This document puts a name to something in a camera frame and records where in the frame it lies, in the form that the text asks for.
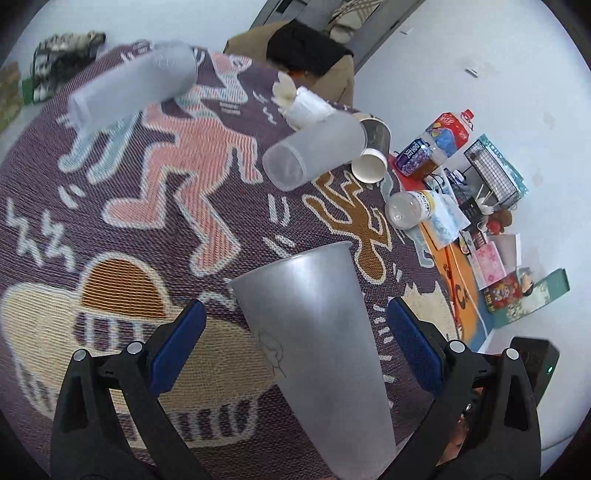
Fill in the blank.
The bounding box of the frosted plastic cup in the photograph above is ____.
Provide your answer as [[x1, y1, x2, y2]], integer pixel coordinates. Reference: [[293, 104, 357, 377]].
[[263, 111, 367, 192], [68, 43, 197, 136], [230, 241, 396, 479]]

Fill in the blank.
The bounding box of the white paper cup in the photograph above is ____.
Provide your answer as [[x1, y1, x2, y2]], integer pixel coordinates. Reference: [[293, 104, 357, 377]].
[[351, 148, 388, 184]]

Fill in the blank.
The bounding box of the person's right hand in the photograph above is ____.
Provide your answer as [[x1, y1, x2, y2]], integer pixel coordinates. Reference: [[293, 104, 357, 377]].
[[438, 414, 469, 465]]

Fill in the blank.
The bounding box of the green white gift box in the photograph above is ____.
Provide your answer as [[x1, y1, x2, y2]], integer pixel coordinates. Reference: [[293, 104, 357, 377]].
[[492, 267, 570, 328]]

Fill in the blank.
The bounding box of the red cartoon tin box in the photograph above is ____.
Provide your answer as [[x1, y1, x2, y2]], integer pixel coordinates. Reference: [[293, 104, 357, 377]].
[[483, 272, 523, 313]]

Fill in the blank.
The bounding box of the pink tissue box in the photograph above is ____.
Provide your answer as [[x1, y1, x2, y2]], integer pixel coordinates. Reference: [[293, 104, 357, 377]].
[[473, 242, 507, 290]]

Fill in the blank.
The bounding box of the orange printed table mat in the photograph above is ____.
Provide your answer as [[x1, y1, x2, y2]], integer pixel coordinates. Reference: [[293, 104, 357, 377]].
[[386, 154, 500, 351]]

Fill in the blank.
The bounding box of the brown plush toy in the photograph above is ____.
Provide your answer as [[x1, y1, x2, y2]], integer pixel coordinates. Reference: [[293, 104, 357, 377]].
[[486, 209, 513, 235]]

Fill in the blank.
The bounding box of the white tissue pack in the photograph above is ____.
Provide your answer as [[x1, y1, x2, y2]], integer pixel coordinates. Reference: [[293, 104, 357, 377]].
[[424, 191, 471, 250]]

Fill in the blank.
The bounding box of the black pen holder box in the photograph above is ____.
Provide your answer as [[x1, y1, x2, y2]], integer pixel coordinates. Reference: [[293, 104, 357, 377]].
[[460, 198, 495, 227]]

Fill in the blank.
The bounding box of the patterned woven tablecloth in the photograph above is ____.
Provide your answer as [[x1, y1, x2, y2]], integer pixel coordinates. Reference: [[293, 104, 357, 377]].
[[1, 41, 455, 479]]

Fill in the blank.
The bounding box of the clear plastic bottle yellow label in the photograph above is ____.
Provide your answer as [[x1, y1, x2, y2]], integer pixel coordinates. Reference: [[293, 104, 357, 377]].
[[386, 190, 436, 230]]

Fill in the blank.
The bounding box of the purple drink can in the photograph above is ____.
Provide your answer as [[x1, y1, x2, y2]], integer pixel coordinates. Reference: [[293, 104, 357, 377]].
[[396, 139, 432, 177]]

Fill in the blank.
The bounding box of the large red-capped tea bottle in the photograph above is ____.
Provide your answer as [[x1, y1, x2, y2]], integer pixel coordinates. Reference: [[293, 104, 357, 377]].
[[416, 109, 474, 179]]

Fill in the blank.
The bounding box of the tan chair with jacket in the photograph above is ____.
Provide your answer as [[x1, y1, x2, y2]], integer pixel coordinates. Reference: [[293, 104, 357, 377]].
[[223, 21, 355, 107]]

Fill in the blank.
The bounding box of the crumpled white paper wrapper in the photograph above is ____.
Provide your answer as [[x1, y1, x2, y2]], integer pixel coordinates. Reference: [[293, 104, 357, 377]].
[[271, 72, 335, 130]]

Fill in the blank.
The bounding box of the black shoe rack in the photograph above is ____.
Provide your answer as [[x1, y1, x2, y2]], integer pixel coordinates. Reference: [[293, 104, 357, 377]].
[[31, 31, 106, 103]]

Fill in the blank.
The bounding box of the plaid scarf on door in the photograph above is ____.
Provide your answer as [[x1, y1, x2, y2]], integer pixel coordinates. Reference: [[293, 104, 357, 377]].
[[324, 0, 383, 44]]

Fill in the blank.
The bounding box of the black garment on chair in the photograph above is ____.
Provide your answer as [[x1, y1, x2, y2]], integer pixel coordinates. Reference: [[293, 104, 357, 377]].
[[266, 19, 353, 77]]

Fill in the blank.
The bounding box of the grey door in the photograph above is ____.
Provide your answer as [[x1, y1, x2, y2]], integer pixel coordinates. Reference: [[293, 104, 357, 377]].
[[252, 0, 424, 72]]

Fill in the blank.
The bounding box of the black wire basket shelf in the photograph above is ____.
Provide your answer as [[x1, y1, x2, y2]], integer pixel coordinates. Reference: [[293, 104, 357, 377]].
[[464, 134, 529, 209]]

